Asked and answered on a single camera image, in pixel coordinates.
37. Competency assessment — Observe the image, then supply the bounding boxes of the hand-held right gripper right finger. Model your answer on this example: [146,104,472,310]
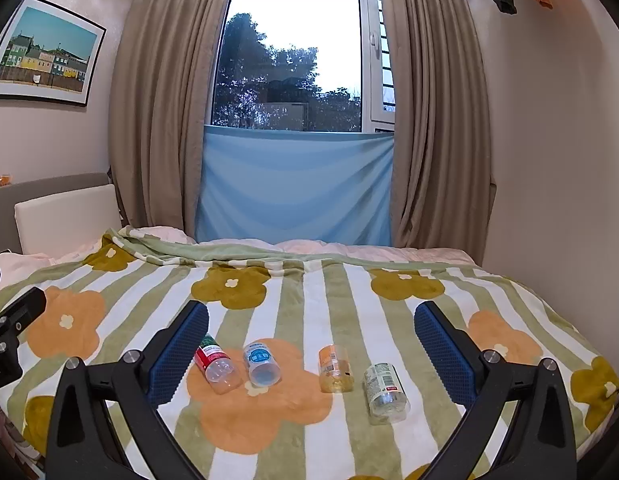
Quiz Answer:
[413,301,576,480]

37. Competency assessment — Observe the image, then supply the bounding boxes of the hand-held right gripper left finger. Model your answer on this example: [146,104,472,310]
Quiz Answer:
[46,300,210,480]

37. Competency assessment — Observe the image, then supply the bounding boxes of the clear cup red label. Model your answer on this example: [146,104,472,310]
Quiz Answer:
[194,332,244,395]

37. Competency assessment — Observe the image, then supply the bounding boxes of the clear cup green label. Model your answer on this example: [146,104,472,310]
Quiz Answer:
[363,362,409,426]

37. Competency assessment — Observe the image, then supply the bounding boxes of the clear cup blue label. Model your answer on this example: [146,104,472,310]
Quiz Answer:
[242,340,283,389]

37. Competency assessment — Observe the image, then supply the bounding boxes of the clear cup orange label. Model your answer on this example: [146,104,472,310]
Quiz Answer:
[318,344,354,394]

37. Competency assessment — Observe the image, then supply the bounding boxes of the dark patterned cloth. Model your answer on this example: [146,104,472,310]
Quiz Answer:
[0,392,46,480]

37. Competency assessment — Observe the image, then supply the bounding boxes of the grey bed headboard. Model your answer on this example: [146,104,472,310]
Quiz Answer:
[0,172,122,257]

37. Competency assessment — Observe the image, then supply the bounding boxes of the white cushion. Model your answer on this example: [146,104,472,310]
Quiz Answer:
[14,184,123,256]

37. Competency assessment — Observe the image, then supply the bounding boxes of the striped floral blanket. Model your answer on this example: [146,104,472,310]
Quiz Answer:
[0,227,619,480]

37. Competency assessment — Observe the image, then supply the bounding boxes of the white pink duvet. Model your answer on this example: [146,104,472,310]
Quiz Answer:
[0,225,476,273]

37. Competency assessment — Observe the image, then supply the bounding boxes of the light blue cloth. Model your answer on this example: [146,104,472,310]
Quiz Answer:
[194,125,396,246]

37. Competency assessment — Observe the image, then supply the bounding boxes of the beige curtain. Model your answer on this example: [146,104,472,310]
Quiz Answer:
[379,0,498,251]
[108,0,240,241]

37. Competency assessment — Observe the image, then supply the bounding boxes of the white framed window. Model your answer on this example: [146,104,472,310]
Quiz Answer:
[212,0,397,134]

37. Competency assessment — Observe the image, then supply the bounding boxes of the framed wall poster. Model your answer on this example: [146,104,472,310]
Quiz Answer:
[0,0,107,107]

